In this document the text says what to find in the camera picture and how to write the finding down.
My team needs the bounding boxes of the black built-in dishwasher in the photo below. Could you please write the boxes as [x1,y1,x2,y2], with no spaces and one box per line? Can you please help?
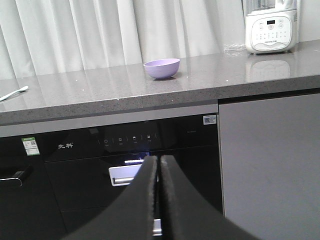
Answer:
[0,136,66,240]

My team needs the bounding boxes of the clear plastic wrap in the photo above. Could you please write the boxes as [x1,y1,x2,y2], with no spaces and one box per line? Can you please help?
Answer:
[223,43,247,55]

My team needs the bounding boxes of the pale green plastic spoon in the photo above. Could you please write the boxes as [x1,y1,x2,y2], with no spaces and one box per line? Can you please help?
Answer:
[0,85,29,102]

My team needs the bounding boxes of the black drawer disinfection cabinet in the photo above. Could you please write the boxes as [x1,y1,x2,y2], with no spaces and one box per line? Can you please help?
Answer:
[0,104,224,239]

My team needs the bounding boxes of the purple plastic bowl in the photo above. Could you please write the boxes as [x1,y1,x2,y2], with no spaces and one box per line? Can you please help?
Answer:
[143,58,181,80]

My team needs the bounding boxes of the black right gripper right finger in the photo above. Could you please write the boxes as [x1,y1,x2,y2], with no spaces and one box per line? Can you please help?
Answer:
[159,155,256,240]

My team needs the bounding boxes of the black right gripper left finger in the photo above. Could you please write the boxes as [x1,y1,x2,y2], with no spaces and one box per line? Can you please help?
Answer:
[63,156,158,240]

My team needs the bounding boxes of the white blender appliance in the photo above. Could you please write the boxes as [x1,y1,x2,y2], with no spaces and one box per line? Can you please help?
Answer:
[244,0,298,55]

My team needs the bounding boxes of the white curtain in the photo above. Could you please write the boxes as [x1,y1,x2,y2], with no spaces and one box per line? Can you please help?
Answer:
[0,0,247,80]

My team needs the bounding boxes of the grey cabinet door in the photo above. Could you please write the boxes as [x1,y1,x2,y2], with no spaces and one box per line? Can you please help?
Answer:
[219,94,320,240]

